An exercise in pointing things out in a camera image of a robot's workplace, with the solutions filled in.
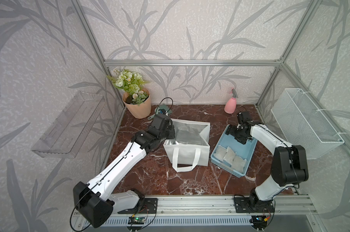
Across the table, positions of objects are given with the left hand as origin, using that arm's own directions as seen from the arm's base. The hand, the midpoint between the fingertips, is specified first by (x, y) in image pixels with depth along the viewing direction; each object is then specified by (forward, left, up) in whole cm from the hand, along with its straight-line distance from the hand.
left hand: (173, 129), depth 76 cm
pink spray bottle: (+32, -42, -15) cm, 55 cm away
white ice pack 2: (-6, -34, -19) cm, 39 cm away
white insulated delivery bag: (-11, -9, 0) cm, 14 cm away
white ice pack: (-4, -29, -20) cm, 35 cm away
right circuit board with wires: (-38, -45, -27) cm, 65 cm away
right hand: (+7, -37, -15) cm, 40 cm away
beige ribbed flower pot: (+26, +26, -16) cm, 40 cm away
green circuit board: (-38, +17, -25) cm, 49 cm away
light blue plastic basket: (-1, -47, -23) cm, 53 cm away
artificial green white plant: (+34, +28, +5) cm, 44 cm away
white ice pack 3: (-11, -39, -20) cm, 45 cm away
